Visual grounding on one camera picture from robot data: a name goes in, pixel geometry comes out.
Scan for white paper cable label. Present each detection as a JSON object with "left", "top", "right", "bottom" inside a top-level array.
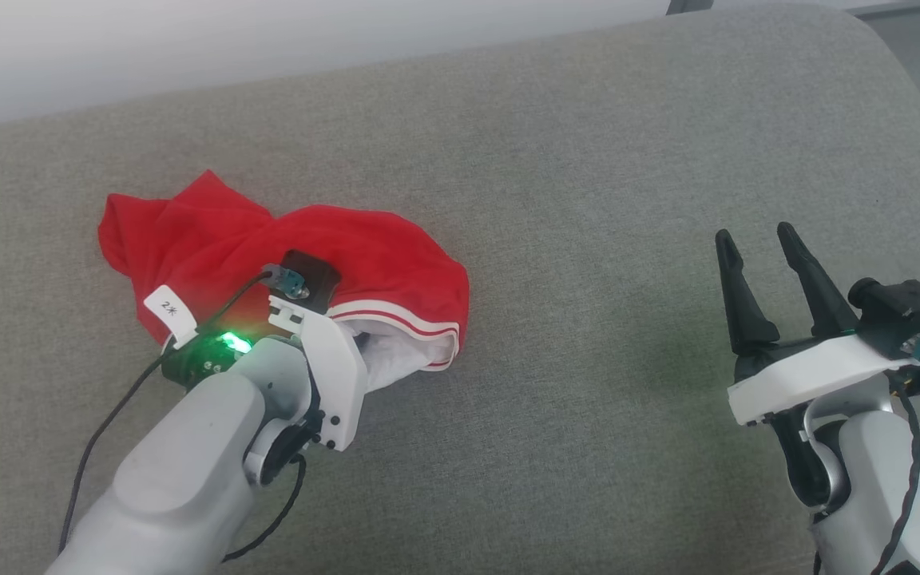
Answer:
[{"left": 143, "top": 285, "right": 199, "bottom": 350}]

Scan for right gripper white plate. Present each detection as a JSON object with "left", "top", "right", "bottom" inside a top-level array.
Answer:
[{"left": 716, "top": 222, "right": 908, "bottom": 512}]

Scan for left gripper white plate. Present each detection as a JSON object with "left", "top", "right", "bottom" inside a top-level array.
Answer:
[{"left": 161, "top": 295, "right": 369, "bottom": 452}]

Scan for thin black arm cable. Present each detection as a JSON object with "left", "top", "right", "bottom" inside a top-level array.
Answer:
[
  {"left": 871, "top": 375, "right": 920, "bottom": 575},
  {"left": 57, "top": 270, "right": 307, "bottom": 562}
]

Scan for red Bulls jersey white sleeves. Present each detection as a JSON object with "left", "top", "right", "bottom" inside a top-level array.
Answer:
[{"left": 98, "top": 169, "right": 470, "bottom": 392}]

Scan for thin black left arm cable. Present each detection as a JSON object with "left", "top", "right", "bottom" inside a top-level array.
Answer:
[{"left": 57, "top": 270, "right": 307, "bottom": 562}]

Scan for grey fabric sofa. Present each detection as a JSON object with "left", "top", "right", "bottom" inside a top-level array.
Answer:
[{"left": 0, "top": 0, "right": 920, "bottom": 575}]

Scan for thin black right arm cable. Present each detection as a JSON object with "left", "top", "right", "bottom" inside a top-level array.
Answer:
[{"left": 871, "top": 375, "right": 920, "bottom": 575}]

